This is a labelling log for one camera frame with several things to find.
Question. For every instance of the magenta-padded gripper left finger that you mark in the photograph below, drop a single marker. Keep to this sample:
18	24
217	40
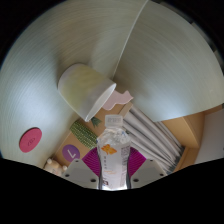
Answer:
78	173

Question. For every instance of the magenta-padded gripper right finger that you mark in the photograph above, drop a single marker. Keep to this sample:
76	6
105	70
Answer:
149	171

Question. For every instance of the clear plastic water bottle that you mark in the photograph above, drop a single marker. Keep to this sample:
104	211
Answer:
113	156

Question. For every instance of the round purple number sign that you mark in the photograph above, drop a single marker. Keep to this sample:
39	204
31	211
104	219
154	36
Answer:
70	153

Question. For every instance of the light grey curtain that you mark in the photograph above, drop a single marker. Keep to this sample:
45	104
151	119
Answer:
153	136

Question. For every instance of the tall green cactus ornament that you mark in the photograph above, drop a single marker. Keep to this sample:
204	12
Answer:
83	134

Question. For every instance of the small plant in white pot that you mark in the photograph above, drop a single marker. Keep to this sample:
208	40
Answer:
96	121

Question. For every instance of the flat round red coaster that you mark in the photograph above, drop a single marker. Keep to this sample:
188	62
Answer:
30	140

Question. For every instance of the white plastic cup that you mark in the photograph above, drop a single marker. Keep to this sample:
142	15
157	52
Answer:
83	88

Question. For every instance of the grey-green desk partition panel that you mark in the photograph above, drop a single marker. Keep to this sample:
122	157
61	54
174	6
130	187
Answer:
166	66

